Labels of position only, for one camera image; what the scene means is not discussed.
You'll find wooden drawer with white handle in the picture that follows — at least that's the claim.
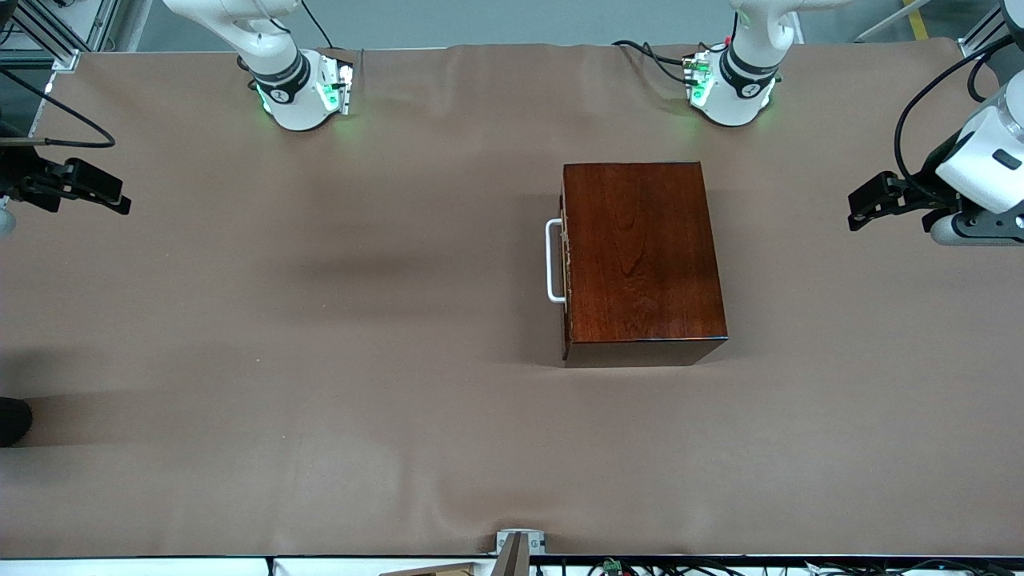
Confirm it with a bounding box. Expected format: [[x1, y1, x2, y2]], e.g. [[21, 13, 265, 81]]
[[546, 180, 572, 345]]

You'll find dark wooden cabinet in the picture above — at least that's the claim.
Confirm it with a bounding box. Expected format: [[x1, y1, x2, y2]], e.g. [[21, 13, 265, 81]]
[[560, 162, 729, 369]]

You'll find black round object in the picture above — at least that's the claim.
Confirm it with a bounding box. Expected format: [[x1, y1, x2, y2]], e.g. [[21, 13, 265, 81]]
[[0, 398, 34, 447]]

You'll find brown table mat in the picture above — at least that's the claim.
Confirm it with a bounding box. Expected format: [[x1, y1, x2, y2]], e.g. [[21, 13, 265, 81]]
[[0, 40, 1024, 558]]

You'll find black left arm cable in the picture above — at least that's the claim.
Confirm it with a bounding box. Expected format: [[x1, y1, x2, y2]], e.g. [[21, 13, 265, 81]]
[[894, 32, 1024, 193]]

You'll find aluminium frame profile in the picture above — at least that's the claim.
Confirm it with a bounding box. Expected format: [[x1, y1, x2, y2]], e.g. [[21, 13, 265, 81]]
[[956, 0, 1024, 62], [0, 0, 121, 141]]

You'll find black base power cable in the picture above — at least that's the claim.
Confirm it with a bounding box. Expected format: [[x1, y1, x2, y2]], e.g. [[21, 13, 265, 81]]
[[612, 38, 701, 85], [300, 0, 337, 50]]

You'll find metal camera pole bracket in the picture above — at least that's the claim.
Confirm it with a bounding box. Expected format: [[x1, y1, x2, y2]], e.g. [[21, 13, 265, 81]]
[[494, 528, 547, 576]]

